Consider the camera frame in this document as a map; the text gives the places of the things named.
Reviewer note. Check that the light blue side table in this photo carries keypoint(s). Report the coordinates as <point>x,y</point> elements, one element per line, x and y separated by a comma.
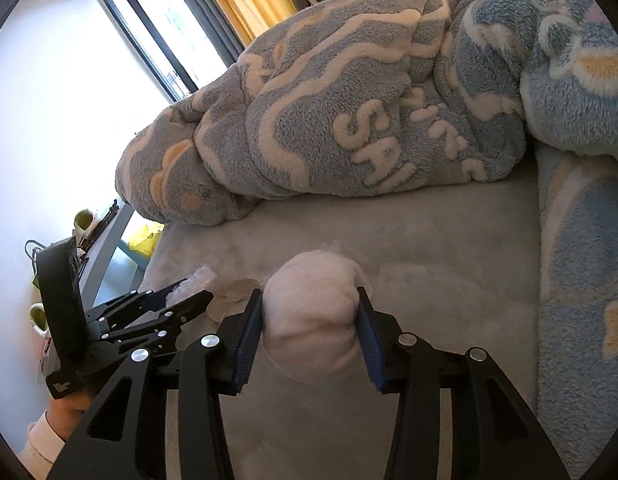
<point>110,267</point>

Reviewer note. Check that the grey curtain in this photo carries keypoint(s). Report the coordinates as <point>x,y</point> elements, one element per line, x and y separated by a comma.
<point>217,28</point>

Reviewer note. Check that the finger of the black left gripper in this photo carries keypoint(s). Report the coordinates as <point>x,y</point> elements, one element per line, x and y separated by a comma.
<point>167,324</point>
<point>139,302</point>

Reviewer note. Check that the grey bed sheet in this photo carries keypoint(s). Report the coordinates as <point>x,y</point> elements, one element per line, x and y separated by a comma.
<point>456,265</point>

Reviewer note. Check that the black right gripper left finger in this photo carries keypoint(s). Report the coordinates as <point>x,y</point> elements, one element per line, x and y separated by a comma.
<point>124,436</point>

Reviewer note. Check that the white cloth ball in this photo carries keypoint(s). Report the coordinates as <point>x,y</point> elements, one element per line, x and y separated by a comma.
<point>309,312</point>

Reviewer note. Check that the blue white fleece blanket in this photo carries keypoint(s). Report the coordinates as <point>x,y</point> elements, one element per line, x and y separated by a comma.
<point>359,99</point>

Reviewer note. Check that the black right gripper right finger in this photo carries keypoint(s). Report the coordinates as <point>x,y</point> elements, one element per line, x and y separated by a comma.
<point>494,432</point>

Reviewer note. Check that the person's left hand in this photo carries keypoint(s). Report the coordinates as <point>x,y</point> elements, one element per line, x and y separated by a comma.
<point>63,415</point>

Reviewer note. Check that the white bubble wrap piece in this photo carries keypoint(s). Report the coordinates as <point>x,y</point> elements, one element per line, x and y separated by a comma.
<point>200,280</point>

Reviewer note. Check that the yellow plastic bag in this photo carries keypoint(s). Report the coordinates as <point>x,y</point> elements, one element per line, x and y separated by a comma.
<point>144,240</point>

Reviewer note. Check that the black framed window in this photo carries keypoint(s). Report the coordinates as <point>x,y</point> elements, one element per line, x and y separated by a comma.
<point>171,42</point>

